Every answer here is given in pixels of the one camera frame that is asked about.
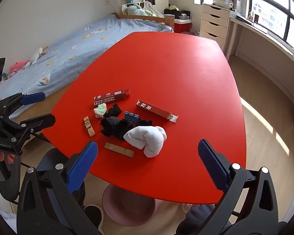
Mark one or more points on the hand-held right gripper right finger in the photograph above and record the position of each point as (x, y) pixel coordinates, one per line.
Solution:
(210, 166)

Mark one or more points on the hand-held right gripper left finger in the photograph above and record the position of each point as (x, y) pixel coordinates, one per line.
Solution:
(85, 166)

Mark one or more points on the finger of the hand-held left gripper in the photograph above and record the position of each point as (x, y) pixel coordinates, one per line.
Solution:
(41, 120)
(33, 98)

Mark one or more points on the black patterned sock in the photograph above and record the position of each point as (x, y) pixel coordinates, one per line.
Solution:
(112, 127)

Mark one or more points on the pink round bin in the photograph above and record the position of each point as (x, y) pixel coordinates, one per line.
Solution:
(127, 210)

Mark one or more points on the white sock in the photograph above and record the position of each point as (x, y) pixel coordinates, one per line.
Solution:
(147, 139)

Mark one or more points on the dark red lettered carton box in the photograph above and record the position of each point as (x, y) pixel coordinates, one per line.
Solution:
(112, 98)

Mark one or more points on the long red carton box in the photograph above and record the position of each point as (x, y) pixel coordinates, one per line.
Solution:
(154, 109)

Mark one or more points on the pink plush toy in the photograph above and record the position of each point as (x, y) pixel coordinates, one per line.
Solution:
(17, 66)

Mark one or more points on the flat wooden strip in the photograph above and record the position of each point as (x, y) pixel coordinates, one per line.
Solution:
(118, 149)

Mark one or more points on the white plush toy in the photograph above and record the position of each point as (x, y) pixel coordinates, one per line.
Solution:
(35, 55)

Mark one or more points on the black and white slipper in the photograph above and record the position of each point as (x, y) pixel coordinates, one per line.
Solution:
(93, 215)

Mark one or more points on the person's dark trouser leg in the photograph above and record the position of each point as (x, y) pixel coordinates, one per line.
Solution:
(198, 215)

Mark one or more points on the bed with blue sheet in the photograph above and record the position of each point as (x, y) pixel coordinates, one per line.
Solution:
(71, 46)

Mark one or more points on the small black cloth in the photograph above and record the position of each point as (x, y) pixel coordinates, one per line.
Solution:
(144, 123)

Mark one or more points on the person's white patterned clothing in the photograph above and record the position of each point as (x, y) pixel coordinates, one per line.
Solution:
(7, 222)

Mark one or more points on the green plush toy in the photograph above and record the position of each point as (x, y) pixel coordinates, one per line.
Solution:
(136, 10)

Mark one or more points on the cream drawer cabinet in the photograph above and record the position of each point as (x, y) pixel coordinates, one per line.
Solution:
(213, 24)

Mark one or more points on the red cooler box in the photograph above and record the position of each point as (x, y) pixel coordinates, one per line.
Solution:
(181, 27)

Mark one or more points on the white desk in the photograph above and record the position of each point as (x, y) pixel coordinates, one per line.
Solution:
(259, 29)

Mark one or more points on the white printer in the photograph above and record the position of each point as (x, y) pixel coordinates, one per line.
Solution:
(221, 3)

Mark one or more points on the black framed window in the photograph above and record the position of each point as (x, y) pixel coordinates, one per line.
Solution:
(269, 12)

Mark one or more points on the wooden bed frame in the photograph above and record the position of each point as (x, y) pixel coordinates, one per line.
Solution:
(147, 18)

